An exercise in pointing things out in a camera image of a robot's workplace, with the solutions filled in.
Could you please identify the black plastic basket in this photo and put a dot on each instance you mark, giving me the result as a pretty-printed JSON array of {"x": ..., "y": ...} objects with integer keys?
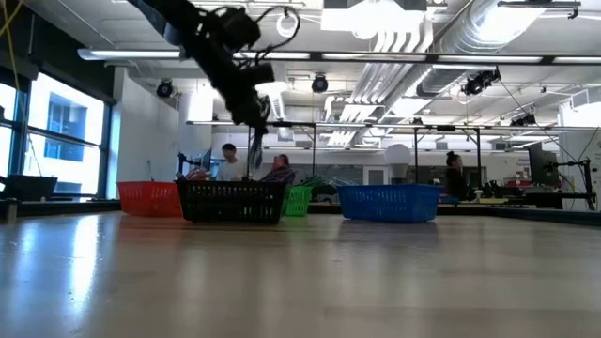
[{"x": 232, "y": 202}]

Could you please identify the black aluminium table frame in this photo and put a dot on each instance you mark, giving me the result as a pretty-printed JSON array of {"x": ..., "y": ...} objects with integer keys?
[{"x": 540, "y": 213}]

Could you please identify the black computer monitor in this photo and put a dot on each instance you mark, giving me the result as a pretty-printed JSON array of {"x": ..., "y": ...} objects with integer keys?
[{"x": 542, "y": 166}]

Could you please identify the green plastic basket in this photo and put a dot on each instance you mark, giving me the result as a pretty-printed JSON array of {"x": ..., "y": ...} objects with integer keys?
[{"x": 298, "y": 201}]

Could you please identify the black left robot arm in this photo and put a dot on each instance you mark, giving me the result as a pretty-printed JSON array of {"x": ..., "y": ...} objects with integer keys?
[{"x": 188, "y": 23}]

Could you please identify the black rig frame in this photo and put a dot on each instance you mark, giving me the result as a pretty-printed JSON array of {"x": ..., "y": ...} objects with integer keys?
[
  {"x": 446, "y": 127},
  {"x": 296, "y": 124}
]

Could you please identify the blue plastic basket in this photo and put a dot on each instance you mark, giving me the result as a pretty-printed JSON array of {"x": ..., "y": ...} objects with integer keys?
[{"x": 389, "y": 203}]

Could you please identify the person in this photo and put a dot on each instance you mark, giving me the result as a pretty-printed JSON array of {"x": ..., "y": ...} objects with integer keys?
[
  {"x": 454, "y": 180},
  {"x": 230, "y": 166},
  {"x": 280, "y": 173}
]

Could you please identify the computer monitor on arm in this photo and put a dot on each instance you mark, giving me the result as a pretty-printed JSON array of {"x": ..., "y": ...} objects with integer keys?
[{"x": 204, "y": 162}]

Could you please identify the black camera stand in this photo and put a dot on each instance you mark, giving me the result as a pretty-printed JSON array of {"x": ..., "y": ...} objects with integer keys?
[{"x": 587, "y": 183}]

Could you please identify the white bulb on silver base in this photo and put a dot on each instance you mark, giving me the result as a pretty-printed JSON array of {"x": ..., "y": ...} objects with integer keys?
[{"x": 398, "y": 159}]

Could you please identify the black tray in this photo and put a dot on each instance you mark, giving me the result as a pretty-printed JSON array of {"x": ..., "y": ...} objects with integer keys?
[{"x": 28, "y": 187}]

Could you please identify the black ceiling camera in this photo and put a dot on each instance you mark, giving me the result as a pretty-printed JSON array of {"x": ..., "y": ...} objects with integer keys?
[
  {"x": 480, "y": 81},
  {"x": 319, "y": 83},
  {"x": 164, "y": 88}
]

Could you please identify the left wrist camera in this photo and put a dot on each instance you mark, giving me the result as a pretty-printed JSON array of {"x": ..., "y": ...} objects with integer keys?
[{"x": 258, "y": 74}]

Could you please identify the silver ventilation duct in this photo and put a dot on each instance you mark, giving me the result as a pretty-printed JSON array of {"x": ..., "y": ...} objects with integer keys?
[{"x": 474, "y": 33}]

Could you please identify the long led light bar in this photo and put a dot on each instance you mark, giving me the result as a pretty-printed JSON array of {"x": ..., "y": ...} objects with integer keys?
[{"x": 375, "y": 56}]

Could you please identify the red plastic basket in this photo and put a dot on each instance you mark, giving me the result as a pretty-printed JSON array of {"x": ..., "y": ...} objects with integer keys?
[{"x": 149, "y": 199}]

